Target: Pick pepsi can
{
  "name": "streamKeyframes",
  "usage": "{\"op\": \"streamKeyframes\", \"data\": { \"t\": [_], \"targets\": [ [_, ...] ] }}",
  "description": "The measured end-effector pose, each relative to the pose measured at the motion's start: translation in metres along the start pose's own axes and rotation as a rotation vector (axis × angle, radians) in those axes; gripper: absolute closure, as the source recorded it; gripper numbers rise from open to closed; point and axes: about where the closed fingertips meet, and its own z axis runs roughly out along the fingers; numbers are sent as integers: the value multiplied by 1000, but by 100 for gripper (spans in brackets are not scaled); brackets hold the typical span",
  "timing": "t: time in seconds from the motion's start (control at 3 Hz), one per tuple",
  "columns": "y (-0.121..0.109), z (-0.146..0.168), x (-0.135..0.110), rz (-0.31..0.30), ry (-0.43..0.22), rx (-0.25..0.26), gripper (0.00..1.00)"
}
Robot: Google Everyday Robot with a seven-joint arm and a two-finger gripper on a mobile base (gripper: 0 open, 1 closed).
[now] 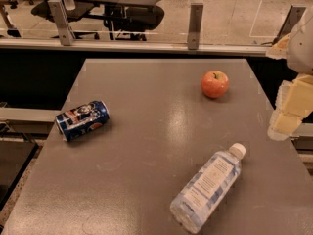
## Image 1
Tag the clear plastic water bottle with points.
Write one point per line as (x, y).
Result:
(197, 201)

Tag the red apple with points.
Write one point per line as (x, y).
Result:
(214, 84)

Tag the blue pepsi can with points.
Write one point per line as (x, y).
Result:
(83, 119)

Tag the glass barrier rail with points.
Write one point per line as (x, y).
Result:
(134, 47)

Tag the middle metal bracket post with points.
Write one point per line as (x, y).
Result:
(194, 31)

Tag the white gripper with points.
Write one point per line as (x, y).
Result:
(302, 51)

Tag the black office chair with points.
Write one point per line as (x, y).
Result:
(81, 11)

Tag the left metal bracket post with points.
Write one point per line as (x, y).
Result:
(60, 19)

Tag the right metal bracket post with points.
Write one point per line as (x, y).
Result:
(292, 18)

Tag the metal bracket post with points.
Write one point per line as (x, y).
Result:
(194, 31)
(292, 18)
(60, 19)

